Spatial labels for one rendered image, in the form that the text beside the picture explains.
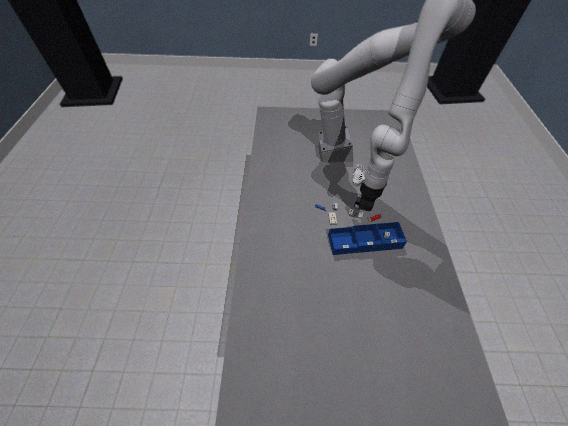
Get blue three-compartment bin tray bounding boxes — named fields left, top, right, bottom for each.
left=328, top=222, right=407, bottom=255

